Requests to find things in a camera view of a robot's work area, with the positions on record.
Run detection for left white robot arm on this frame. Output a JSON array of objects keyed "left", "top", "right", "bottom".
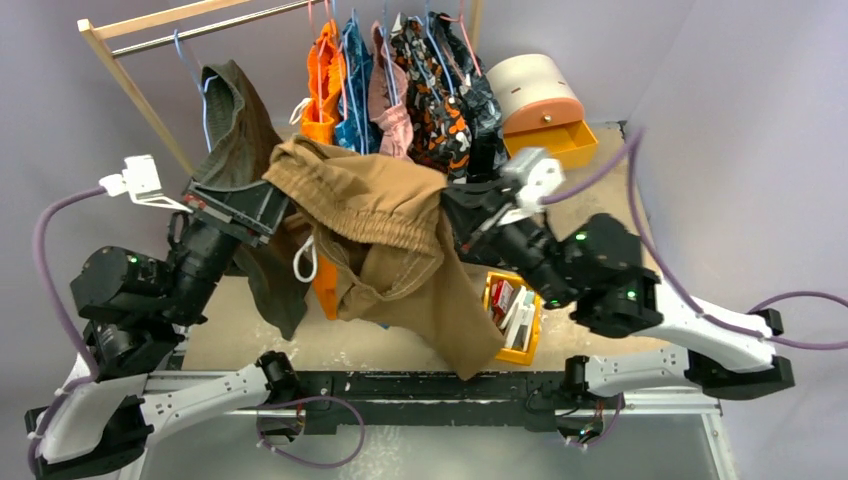
[{"left": 26, "top": 181, "right": 299, "bottom": 479}]

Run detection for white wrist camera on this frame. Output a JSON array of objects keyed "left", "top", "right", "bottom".
[
  {"left": 98, "top": 154, "right": 190, "bottom": 212},
  {"left": 498, "top": 147, "right": 566, "bottom": 226}
]

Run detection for orange black patterned shorts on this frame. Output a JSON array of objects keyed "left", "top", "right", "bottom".
[{"left": 389, "top": 13, "right": 472, "bottom": 183}]

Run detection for dark grey patterned shorts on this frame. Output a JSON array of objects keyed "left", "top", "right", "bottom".
[{"left": 428, "top": 12, "right": 508, "bottom": 183}]

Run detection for wooden clothes rack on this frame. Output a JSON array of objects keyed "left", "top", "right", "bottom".
[{"left": 76, "top": 0, "right": 485, "bottom": 180}]

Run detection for tan brown shorts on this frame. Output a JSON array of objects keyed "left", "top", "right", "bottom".
[{"left": 263, "top": 135, "right": 503, "bottom": 380}]

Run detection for light blue hanger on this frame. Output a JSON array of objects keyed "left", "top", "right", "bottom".
[{"left": 172, "top": 28, "right": 217, "bottom": 153}]

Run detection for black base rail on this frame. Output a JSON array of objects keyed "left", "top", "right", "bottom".
[{"left": 258, "top": 369, "right": 624, "bottom": 439}]

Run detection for pink shorts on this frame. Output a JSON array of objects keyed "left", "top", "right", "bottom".
[{"left": 368, "top": 22, "right": 414, "bottom": 161}]

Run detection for olive green shorts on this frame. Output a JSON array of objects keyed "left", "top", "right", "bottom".
[{"left": 194, "top": 60, "right": 308, "bottom": 340}]

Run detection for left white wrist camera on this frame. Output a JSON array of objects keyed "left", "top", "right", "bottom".
[{"left": 98, "top": 154, "right": 190, "bottom": 212}]

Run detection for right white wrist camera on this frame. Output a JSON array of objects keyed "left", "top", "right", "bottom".
[{"left": 498, "top": 147, "right": 566, "bottom": 226}]

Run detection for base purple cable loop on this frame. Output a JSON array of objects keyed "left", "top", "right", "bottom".
[{"left": 255, "top": 396, "right": 367, "bottom": 470}]

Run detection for yellow bin with items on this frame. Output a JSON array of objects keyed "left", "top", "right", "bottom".
[{"left": 482, "top": 271, "right": 542, "bottom": 366}]

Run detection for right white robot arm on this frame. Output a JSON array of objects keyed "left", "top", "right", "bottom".
[{"left": 441, "top": 182, "right": 795, "bottom": 407}]

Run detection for cream orange drawer box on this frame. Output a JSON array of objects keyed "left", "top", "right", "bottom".
[{"left": 487, "top": 53, "right": 598, "bottom": 170}]

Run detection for blue patterned shorts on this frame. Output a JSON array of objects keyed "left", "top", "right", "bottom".
[{"left": 334, "top": 13, "right": 382, "bottom": 154}]

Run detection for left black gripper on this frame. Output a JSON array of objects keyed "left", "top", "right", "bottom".
[{"left": 164, "top": 170, "right": 303, "bottom": 322}]

